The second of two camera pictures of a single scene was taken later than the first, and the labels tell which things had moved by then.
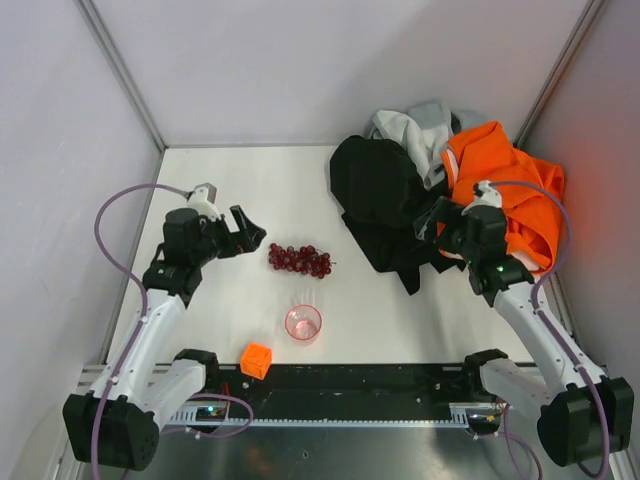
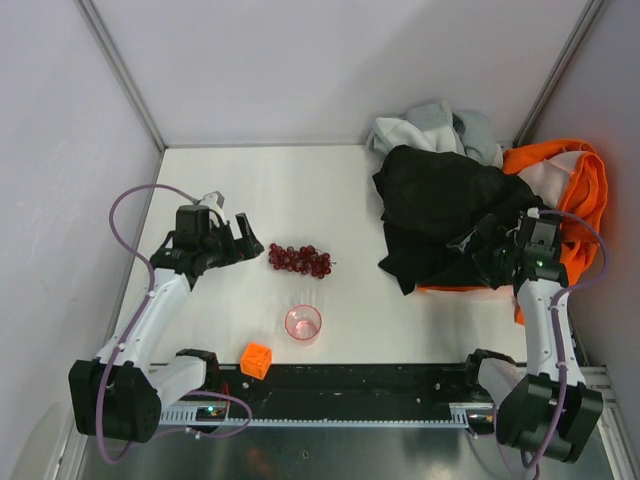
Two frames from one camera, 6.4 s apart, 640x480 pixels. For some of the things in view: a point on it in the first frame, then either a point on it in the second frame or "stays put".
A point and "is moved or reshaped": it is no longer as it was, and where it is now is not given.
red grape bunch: (306, 260) stays put
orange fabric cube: (256, 360) stays put
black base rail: (376, 384) stays put
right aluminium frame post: (578, 37) stays put
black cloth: (382, 187) is moved or reshaped
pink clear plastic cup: (303, 322) stays put
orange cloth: (530, 188) → (565, 180)
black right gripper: (448, 220) → (484, 245)
